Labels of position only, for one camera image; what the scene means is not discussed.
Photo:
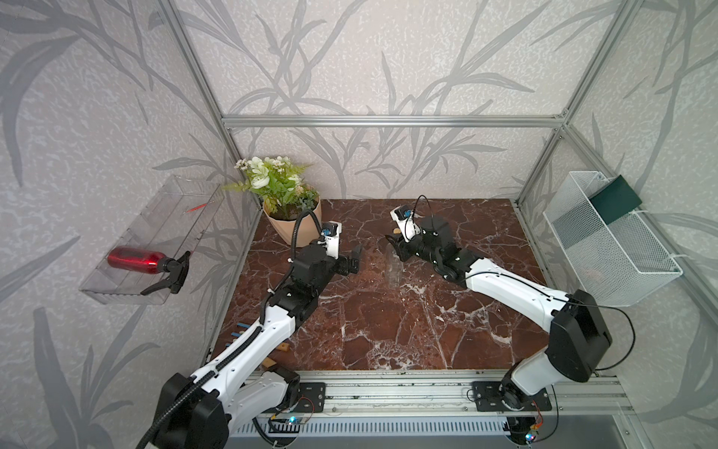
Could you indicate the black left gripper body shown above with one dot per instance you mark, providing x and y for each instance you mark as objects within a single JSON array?
[{"x": 328, "y": 268}]

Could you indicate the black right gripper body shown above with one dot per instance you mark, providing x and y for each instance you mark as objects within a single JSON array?
[{"x": 415, "y": 249}]

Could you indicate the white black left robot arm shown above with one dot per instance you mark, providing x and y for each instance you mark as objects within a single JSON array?
[{"x": 203, "y": 409}]

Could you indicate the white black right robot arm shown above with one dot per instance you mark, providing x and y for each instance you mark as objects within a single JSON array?
[{"x": 578, "y": 336}]

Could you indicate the red spray bottle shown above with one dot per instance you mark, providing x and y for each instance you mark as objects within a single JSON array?
[{"x": 152, "y": 263}]

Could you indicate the potted plant in beige pot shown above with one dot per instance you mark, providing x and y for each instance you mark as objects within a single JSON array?
[{"x": 288, "y": 201}]

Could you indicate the dark green card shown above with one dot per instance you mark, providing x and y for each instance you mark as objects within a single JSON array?
[{"x": 615, "y": 200}]

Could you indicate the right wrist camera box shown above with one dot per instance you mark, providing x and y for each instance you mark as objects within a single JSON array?
[{"x": 404, "y": 219}]

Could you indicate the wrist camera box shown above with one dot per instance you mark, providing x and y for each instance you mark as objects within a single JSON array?
[
  {"x": 330, "y": 238},
  {"x": 404, "y": 219}
]

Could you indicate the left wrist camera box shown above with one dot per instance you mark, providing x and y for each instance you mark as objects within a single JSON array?
[{"x": 330, "y": 238}]

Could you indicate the clear plastic wall bin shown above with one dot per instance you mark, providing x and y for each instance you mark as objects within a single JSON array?
[{"x": 172, "y": 223}]

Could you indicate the white wire mesh basket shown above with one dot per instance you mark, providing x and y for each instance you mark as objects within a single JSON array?
[{"x": 618, "y": 264}]

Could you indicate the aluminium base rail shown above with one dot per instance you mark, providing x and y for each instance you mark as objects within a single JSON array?
[{"x": 365, "y": 393}]

